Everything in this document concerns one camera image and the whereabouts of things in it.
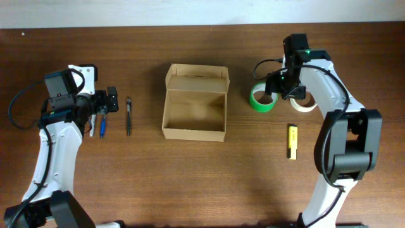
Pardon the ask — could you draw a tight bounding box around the black gel pen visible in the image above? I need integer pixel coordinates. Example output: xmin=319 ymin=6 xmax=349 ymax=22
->
xmin=126 ymin=97 xmax=132 ymax=136

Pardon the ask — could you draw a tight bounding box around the black white marker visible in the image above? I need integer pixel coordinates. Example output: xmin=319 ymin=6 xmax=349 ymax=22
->
xmin=89 ymin=115 xmax=96 ymax=137

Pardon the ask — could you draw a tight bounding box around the beige masking tape roll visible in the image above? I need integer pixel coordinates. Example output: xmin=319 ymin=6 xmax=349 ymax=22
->
xmin=290 ymin=93 xmax=318 ymax=113

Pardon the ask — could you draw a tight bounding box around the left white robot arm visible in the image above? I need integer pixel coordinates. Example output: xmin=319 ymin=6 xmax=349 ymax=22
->
xmin=4 ymin=65 xmax=119 ymax=227

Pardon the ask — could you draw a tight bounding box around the open cardboard box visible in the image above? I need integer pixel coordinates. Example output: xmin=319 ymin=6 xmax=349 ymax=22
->
xmin=162 ymin=64 xmax=230 ymax=142

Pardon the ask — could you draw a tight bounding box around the green tape roll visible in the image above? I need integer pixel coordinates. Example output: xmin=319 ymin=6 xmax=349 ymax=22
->
xmin=249 ymin=82 xmax=278 ymax=113

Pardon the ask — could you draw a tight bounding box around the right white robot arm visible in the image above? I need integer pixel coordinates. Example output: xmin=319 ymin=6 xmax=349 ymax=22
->
xmin=265 ymin=34 xmax=382 ymax=227

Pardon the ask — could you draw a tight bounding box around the blue gel pen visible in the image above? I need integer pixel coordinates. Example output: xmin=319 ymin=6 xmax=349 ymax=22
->
xmin=99 ymin=114 xmax=107 ymax=138

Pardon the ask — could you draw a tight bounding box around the yellow black utility knife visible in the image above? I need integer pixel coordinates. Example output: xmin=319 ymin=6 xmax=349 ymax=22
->
xmin=287 ymin=123 xmax=298 ymax=160

